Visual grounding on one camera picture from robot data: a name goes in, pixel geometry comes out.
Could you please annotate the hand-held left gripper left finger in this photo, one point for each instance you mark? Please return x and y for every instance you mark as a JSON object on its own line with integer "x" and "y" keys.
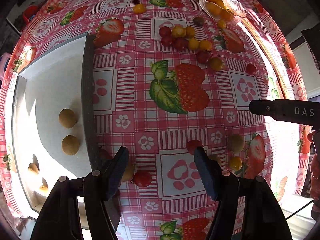
{"x": 117, "y": 173}

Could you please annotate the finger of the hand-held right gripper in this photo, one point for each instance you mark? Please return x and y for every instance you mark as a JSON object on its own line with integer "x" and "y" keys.
{"x": 261, "y": 108}

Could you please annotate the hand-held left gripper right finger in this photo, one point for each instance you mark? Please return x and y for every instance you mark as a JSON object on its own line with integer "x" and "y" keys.
{"x": 205, "y": 173}

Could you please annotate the person's right hand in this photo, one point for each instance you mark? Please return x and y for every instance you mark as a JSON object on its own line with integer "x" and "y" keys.
{"x": 314, "y": 180}

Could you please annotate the brown longan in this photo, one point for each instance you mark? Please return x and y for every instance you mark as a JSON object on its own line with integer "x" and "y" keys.
{"x": 33, "y": 168}
{"x": 70, "y": 145}
{"x": 43, "y": 187}
{"x": 67, "y": 118}
{"x": 129, "y": 173}
{"x": 215, "y": 158}

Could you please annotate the red cherry tomato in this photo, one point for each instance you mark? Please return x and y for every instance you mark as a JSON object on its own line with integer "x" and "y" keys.
{"x": 202, "y": 57}
{"x": 165, "y": 31}
{"x": 251, "y": 69}
{"x": 167, "y": 40}
{"x": 192, "y": 145}
{"x": 142, "y": 179}
{"x": 104, "y": 154}
{"x": 180, "y": 44}

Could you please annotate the yellow cherry tomato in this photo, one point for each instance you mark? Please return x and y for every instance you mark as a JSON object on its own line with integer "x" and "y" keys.
{"x": 190, "y": 31}
{"x": 193, "y": 44}
{"x": 221, "y": 24}
{"x": 205, "y": 45}
{"x": 138, "y": 8}
{"x": 178, "y": 31}
{"x": 235, "y": 163}
{"x": 216, "y": 63}

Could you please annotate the pale green round fruit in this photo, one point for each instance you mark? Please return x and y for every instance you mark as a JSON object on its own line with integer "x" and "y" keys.
{"x": 236, "y": 143}

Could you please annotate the red checkered strawberry tablecloth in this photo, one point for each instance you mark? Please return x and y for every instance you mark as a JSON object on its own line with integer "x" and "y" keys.
{"x": 175, "y": 100}

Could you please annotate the white box with grey rim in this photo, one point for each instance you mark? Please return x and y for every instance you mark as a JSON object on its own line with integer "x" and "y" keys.
{"x": 52, "y": 92}

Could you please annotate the dark purple cherry tomato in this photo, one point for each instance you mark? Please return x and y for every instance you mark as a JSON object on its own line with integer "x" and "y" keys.
{"x": 198, "y": 21}

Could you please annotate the clear glass bowl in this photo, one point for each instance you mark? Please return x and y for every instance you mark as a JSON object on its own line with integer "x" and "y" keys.
{"x": 231, "y": 5}

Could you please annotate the pile of yellow cherry tomatoes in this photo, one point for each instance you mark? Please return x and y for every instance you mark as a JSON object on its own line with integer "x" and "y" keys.
{"x": 217, "y": 6}

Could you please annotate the pink plastic stool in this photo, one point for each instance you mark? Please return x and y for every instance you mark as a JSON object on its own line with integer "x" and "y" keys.
{"x": 3, "y": 63}

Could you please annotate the red plastic basin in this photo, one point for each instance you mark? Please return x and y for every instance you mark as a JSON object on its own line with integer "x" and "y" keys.
{"x": 30, "y": 13}

